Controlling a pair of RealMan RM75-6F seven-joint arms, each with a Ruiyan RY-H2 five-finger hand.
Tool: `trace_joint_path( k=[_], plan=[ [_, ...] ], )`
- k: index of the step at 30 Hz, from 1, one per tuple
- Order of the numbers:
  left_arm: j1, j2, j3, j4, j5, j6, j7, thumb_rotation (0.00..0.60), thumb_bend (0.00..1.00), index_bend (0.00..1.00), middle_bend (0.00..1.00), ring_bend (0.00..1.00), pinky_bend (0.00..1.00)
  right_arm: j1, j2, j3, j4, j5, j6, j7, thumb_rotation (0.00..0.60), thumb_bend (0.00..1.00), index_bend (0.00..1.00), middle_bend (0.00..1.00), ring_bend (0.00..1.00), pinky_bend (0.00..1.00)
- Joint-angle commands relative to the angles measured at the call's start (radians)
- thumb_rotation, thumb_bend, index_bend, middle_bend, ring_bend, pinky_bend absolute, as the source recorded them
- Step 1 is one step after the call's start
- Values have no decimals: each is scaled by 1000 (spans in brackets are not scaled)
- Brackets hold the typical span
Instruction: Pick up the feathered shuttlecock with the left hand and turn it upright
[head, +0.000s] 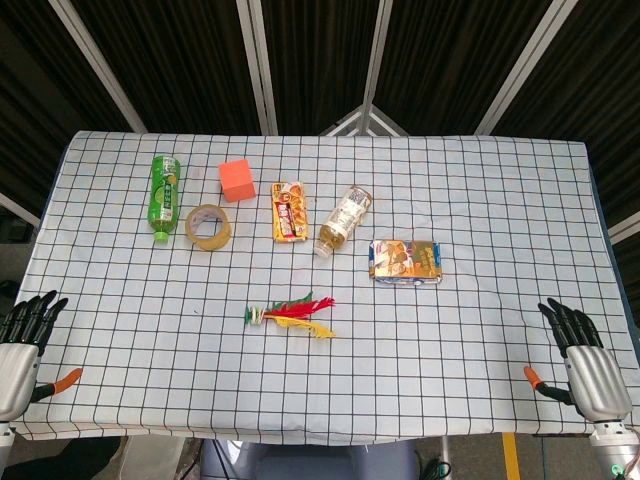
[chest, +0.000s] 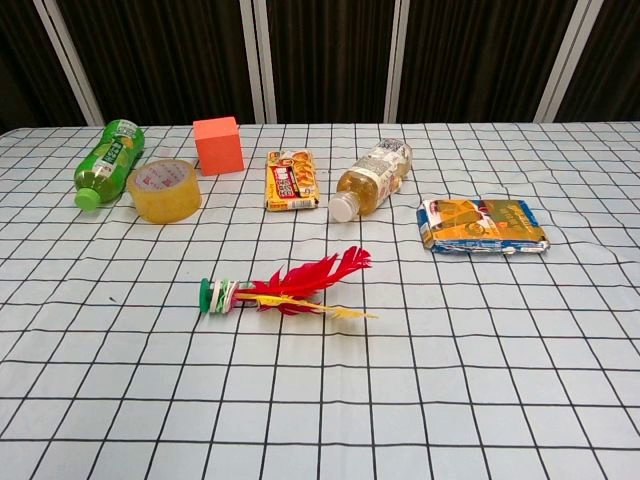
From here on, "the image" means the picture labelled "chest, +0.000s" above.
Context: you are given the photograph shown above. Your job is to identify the feather shuttlecock with green base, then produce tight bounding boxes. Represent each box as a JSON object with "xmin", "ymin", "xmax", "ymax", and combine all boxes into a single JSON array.
[{"xmin": 198, "ymin": 245, "xmax": 380, "ymax": 322}]

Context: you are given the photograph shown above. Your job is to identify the orange cube block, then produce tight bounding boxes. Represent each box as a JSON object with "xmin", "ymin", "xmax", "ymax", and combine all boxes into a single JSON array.
[{"xmin": 192, "ymin": 116, "xmax": 246, "ymax": 177}]

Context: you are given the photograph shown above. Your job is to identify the yellow snack packet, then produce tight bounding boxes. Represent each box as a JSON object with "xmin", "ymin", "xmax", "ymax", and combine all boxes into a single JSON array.
[{"xmin": 264, "ymin": 149, "xmax": 321, "ymax": 213}]

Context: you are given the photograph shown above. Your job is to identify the clear yellowish tape roll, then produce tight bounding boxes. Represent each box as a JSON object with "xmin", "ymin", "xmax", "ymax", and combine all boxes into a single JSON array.
[{"xmin": 125, "ymin": 159, "xmax": 203, "ymax": 224}]

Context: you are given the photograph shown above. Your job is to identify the amber tea bottle white cap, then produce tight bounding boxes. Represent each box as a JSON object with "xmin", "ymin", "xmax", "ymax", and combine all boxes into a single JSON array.
[{"xmin": 327, "ymin": 139, "xmax": 415, "ymax": 223}]

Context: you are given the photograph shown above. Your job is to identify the white black grid tablecloth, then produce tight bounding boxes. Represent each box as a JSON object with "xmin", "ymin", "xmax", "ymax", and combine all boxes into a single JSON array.
[{"xmin": 0, "ymin": 121, "xmax": 640, "ymax": 480}]

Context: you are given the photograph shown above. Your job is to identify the blue and gold biscuit pack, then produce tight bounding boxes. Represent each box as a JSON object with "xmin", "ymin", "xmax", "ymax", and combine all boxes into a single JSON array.
[{"xmin": 416, "ymin": 198, "xmax": 551, "ymax": 256}]

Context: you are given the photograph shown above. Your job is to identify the green tea bottle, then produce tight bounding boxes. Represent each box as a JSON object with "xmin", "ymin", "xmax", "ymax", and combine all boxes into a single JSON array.
[{"xmin": 73, "ymin": 118, "xmax": 146, "ymax": 210}]

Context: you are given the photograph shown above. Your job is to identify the dark folding screen white frames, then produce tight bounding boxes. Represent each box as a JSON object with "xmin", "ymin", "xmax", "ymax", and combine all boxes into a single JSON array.
[{"xmin": 0, "ymin": 0, "xmax": 640, "ymax": 135}]

